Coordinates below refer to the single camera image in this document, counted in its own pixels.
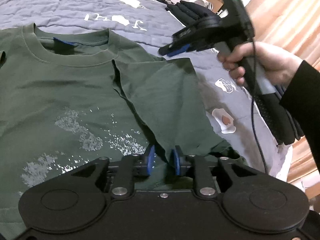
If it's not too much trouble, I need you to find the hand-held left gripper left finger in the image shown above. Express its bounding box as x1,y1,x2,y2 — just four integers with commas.
71,145,155,199

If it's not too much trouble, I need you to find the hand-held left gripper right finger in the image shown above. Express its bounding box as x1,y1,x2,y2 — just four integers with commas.
170,145,274,199

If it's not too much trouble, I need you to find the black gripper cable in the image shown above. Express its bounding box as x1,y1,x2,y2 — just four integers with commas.
249,34,268,176

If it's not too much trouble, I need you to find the white fan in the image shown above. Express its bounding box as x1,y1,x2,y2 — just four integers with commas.
188,0,213,10

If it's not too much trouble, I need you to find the grey printed quilt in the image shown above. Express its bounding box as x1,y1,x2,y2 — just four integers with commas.
0,0,293,180

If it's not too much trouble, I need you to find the person's right forearm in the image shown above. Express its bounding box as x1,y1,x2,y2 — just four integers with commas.
279,60,320,176

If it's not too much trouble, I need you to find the dark green t-shirt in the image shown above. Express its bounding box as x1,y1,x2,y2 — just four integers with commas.
0,22,248,238

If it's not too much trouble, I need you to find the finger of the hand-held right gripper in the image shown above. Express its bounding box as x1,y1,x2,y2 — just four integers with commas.
166,45,190,58
157,42,187,56

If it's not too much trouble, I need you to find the stack of black folded clothes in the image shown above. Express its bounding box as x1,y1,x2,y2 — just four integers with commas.
164,0,221,28

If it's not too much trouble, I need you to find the person's right hand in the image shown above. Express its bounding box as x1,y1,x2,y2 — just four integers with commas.
216,41,304,98

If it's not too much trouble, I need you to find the beige curtain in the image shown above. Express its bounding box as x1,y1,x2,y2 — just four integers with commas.
244,0,320,188

